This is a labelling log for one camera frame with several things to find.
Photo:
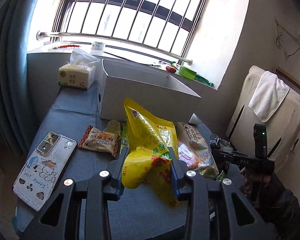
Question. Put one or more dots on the smartphone with cartoon case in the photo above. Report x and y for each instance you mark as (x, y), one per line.
(39, 175)

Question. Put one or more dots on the green seaweed snack bag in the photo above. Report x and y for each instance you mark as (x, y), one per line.
(124, 137)

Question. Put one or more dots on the tissue pack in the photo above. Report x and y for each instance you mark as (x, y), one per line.
(79, 72)

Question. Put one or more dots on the blue table cloth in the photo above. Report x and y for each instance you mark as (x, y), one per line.
(140, 213)

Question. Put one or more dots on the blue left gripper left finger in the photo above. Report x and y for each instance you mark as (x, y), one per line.
(117, 175)

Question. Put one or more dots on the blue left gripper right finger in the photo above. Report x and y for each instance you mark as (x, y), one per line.
(174, 174)

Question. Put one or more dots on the black white snack bag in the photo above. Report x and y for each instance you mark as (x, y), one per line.
(217, 143)

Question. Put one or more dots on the red small object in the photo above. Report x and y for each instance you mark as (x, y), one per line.
(171, 69)

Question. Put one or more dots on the white tape roll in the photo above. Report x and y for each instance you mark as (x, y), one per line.
(98, 45)

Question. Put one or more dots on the orange beaded keychain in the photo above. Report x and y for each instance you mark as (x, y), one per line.
(67, 46)

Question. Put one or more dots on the large noodle snack bag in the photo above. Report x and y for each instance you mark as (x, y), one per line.
(194, 151)

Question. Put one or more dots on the cream chair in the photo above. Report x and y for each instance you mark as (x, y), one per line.
(282, 128)

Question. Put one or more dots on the clear jelly cup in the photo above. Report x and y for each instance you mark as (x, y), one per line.
(114, 127)

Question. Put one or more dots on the white towel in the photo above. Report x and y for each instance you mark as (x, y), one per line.
(268, 96)

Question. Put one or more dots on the rice cracker snack packet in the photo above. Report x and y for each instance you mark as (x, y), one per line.
(100, 141)

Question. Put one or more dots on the white cardboard box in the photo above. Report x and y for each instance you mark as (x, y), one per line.
(159, 93)

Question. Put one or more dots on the white cardboard sheet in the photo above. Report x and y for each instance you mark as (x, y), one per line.
(135, 57)

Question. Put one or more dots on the window security bars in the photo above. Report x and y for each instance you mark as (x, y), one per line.
(164, 25)

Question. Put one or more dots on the yellow snack bag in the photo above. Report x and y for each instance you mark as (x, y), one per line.
(149, 159)

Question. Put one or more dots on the green plastic bag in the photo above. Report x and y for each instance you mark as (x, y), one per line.
(203, 80)

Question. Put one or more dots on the person's right hand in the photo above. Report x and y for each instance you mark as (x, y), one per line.
(253, 182)

